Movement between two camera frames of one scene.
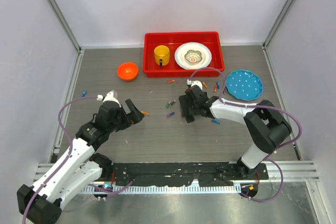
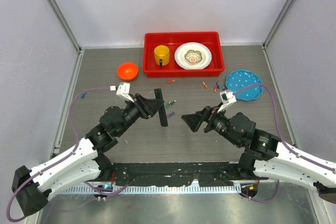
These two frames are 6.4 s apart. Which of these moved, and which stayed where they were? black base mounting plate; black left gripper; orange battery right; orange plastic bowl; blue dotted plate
Moved: black left gripper
Stayed: orange battery right; orange plastic bowl; blue dotted plate; black base mounting plate
